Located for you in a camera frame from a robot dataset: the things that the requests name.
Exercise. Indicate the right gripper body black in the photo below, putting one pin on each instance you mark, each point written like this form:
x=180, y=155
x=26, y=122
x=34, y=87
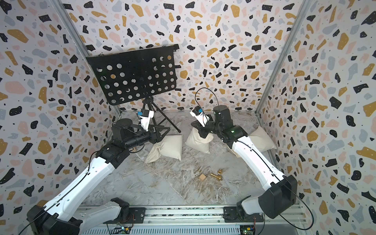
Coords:
x=211, y=128

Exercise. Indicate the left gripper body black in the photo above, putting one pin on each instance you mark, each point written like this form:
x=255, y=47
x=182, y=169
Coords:
x=141, y=137

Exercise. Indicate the cream soil bag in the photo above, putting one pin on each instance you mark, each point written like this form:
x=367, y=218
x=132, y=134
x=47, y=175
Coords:
x=198, y=143
x=259, y=141
x=170, y=146

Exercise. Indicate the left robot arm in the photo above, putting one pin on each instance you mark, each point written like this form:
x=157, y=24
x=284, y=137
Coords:
x=59, y=215

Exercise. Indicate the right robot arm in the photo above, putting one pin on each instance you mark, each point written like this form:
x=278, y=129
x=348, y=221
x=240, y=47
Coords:
x=279, y=190

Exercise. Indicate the black perforated music stand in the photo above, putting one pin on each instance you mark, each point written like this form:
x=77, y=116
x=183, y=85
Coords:
x=137, y=75

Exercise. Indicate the brass fitting rear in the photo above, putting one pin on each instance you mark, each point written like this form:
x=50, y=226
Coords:
x=218, y=177

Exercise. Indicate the small wooden cube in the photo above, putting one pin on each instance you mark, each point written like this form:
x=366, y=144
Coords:
x=202, y=177

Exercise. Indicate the left circuit board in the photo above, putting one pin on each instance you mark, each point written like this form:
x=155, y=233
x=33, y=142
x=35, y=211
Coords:
x=121, y=230

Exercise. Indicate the circuit board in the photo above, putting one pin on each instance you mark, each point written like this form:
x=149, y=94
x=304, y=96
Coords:
x=121, y=230
x=247, y=230

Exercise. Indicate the right circuit board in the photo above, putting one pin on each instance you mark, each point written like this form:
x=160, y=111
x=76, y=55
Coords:
x=247, y=230

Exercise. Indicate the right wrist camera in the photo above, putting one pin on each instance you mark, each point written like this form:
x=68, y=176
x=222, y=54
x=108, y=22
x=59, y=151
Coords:
x=198, y=113

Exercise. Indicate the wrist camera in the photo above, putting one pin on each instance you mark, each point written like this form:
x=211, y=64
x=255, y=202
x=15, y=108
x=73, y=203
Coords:
x=145, y=116
x=198, y=113

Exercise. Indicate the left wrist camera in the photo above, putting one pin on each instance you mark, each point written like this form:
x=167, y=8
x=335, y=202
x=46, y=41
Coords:
x=145, y=116

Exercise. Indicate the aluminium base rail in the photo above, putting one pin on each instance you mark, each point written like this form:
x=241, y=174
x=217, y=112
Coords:
x=202, y=220

